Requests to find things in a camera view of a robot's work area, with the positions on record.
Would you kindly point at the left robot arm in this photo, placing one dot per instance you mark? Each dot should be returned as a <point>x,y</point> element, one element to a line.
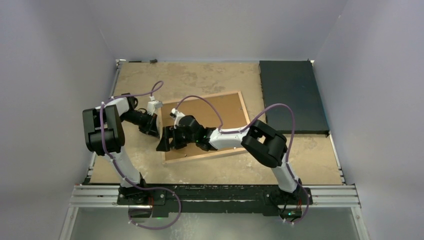
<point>104,135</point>

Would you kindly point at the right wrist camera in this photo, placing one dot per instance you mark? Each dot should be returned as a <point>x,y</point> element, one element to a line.
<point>176,115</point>

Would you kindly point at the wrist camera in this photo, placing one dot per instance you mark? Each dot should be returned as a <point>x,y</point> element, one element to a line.
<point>153,106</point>
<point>176,115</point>

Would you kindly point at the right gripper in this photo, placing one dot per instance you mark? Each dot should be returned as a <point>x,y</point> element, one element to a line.
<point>165,145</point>

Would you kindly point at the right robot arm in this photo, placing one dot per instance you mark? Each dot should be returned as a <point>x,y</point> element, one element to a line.
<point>268,146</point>

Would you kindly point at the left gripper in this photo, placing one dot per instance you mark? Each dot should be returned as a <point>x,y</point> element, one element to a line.
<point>150,128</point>

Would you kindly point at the black mounting plate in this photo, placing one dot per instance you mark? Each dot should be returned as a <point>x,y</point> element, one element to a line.
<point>265,199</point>

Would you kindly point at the picture frame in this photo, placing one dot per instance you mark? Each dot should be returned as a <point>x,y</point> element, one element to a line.
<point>205,155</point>

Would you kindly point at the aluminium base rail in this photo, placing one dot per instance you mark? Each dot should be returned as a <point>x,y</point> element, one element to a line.
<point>323,196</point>

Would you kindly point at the black foam mat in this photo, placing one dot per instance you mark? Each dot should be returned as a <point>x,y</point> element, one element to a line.
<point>293,84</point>

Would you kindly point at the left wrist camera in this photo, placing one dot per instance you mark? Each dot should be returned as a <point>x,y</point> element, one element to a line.
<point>153,106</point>

